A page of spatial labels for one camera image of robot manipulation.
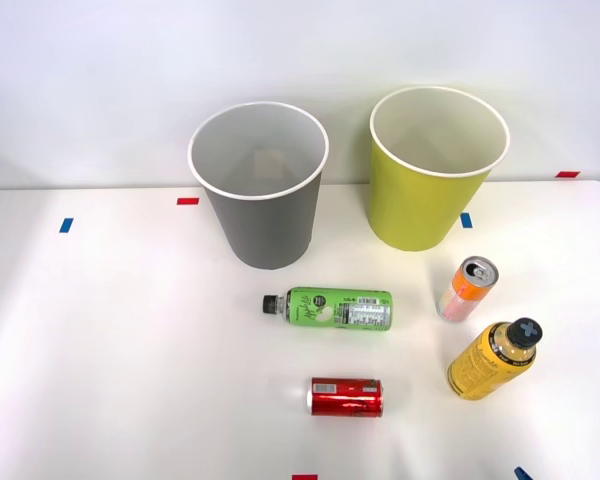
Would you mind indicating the orange and white drink can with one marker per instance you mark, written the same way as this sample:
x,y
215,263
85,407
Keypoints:
x,y
462,295

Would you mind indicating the grey plastic waste bin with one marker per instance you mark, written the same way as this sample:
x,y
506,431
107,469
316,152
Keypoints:
x,y
265,230

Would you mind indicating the red drink can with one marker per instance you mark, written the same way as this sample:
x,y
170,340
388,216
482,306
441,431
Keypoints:
x,y
347,400

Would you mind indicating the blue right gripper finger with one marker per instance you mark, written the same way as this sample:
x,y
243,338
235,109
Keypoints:
x,y
522,474

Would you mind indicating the yellow-green plastic waste bin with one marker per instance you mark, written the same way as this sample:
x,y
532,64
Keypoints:
x,y
415,205

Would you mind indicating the yellow plastic bottle black cap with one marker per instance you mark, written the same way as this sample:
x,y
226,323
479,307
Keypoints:
x,y
485,365

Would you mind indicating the green label plastic bottle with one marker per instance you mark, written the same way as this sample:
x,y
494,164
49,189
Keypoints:
x,y
330,309

